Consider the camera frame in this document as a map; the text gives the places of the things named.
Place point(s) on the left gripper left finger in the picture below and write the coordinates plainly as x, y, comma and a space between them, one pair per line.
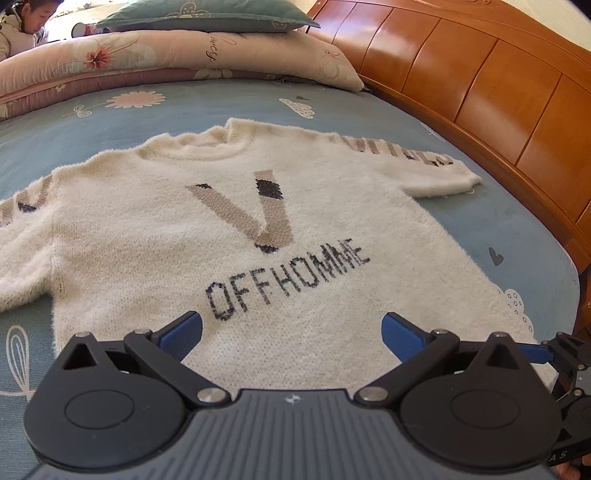
159, 356

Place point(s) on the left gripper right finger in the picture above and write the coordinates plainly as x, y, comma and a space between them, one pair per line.
422, 355

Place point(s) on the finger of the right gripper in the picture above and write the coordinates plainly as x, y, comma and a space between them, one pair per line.
537, 353

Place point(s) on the cream knit sweater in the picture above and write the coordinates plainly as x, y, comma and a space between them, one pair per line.
291, 244

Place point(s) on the person's right hand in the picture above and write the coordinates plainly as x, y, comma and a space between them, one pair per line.
566, 471

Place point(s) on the orange wooden headboard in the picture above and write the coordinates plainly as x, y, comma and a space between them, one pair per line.
506, 89

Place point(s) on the pink floral quilt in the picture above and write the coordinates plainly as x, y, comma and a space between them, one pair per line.
50, 74

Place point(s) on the cream floral pillow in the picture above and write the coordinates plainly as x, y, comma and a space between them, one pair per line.
293, 54

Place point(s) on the white red cylindrical can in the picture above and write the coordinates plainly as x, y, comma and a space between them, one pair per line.
81, 30

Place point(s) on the grey-green pillow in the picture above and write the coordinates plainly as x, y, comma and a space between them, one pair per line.
239, 16

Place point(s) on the person in beige jacket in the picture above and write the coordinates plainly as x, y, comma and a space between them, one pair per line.
23, 26

